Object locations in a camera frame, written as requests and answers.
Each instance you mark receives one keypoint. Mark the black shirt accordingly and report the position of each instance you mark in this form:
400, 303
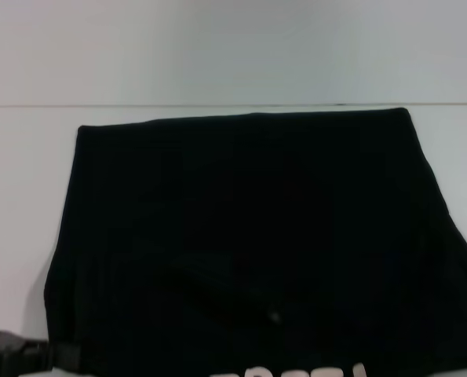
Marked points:
256, 235

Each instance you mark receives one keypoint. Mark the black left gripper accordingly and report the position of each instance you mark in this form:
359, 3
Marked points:
1, 349

